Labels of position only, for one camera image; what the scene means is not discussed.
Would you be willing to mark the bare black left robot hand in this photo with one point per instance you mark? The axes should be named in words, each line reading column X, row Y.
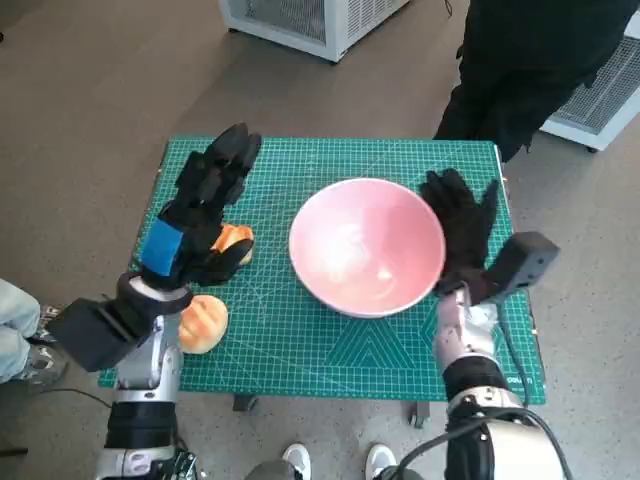
column 200, row 240

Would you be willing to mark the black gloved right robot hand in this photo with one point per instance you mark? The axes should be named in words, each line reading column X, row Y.
column 465, row 235

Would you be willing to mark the oblong toy bread loaf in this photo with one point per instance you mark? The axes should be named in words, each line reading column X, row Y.
column 232, row 235

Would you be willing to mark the round toy bread bun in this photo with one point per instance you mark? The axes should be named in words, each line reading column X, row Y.
column 205, row 325

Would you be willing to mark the pink bowl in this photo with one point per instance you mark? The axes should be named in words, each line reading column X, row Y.
column 365, row 240

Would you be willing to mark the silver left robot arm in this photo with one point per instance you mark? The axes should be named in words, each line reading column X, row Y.
column 145, row 360

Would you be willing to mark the green cutting mat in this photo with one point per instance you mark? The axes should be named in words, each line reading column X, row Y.
column 310, row 350

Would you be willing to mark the person in black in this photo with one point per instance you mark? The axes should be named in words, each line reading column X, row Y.
column 525, row 60

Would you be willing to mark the white cabinet with metal grille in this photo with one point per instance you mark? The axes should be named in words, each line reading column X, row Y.
column 605, row 95

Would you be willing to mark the person in light trousers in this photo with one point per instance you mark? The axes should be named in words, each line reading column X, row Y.
column 15, row 320

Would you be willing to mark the black metal floor device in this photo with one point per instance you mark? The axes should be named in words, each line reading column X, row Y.
column 187, row 462

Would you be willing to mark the white shoe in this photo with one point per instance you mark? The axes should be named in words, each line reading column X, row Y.
column 298, row 457
column 380, row 457

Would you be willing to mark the white cabinet with glass front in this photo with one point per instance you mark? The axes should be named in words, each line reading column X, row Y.
column 340, row 25

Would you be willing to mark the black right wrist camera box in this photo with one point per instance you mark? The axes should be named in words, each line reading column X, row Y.
column 525, row 260

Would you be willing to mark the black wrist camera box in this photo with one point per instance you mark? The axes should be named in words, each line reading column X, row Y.
column 525, row 260
column 90, row 335

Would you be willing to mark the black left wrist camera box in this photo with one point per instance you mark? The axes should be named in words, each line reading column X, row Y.
column 90, row 335

